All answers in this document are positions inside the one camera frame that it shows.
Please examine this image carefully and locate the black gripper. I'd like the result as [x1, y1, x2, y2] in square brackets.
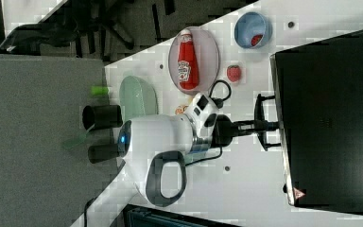
[212, 114, 279, 147]

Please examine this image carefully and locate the black toaster oven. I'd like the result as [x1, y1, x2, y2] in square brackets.
[269, 29, 363, 215]

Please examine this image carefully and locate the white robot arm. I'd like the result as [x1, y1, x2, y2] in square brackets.
[117, 114, 279, 207]

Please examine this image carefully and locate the red plush strawberry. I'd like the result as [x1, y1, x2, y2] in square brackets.
[227, 65, 241, 82]

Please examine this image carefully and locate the orange slice toy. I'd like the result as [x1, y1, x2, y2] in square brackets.
[175, 105, 187, 114]

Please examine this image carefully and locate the red plush ketchup bottle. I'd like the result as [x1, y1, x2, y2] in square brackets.
[178, 29, 199, 90]

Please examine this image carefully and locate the grey round plate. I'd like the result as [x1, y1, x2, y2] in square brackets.
[168, 26, 219, 96]

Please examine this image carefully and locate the red toy in bowl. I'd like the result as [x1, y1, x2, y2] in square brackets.
[251, 34, 263, 46]

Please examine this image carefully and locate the blue bowl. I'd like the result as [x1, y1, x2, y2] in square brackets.
[234, 12, 272, 49]

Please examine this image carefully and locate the green perforated colander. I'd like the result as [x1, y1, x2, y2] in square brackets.
[119, 76, 158, 120]

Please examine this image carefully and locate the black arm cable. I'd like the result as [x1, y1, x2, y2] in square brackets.
[183, 146, 224, 166]

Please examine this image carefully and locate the black camera cable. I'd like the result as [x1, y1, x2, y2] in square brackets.
[208, 79, 233, 110]

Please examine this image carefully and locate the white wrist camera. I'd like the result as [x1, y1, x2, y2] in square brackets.
[184, 93, 218, 129]

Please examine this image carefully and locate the black cylinder post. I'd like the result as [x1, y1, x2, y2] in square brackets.
[82, 105, 123, 131]

